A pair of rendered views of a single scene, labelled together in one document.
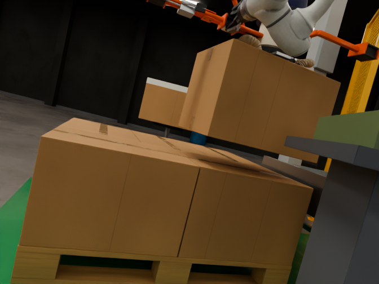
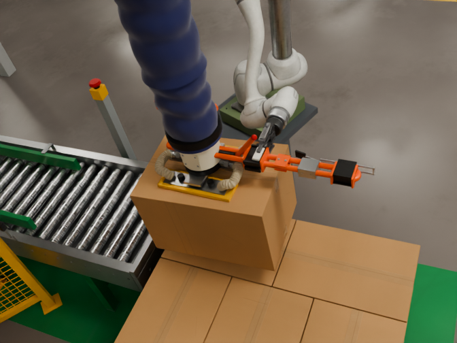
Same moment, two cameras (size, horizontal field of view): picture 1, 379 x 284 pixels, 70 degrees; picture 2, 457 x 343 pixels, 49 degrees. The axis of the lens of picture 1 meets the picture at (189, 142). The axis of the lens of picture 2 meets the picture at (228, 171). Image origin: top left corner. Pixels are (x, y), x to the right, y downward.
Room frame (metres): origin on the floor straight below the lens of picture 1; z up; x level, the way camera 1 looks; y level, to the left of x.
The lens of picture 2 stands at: (2.27, 0.95, 2.59)
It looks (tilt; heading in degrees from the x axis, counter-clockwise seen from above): 46 degrees down; 231
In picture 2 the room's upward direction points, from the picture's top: 15 degrees counter-clockwise
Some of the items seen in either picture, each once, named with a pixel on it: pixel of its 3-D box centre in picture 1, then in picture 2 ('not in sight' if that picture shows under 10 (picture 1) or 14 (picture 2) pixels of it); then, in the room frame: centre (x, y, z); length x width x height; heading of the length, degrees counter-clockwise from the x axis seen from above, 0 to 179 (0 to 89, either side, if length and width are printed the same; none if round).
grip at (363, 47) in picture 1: (364, 52); not in sight; (1.23, -0.65, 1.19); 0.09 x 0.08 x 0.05; 17
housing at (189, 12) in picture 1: (186, 9); (309, 168); (1.26, 0.16, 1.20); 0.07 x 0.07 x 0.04; 17
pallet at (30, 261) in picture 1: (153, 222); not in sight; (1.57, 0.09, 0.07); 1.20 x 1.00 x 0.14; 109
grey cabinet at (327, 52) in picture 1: (327, 54); not in sight; (2.61, -1.05, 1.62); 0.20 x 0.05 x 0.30; 109
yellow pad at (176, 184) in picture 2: not in sight; (196, 182); (1.48, -0.26, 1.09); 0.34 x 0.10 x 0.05; 107
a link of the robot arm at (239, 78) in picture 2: not in sight; (249, 80); (0.75, -0.58, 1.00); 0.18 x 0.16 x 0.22; 147
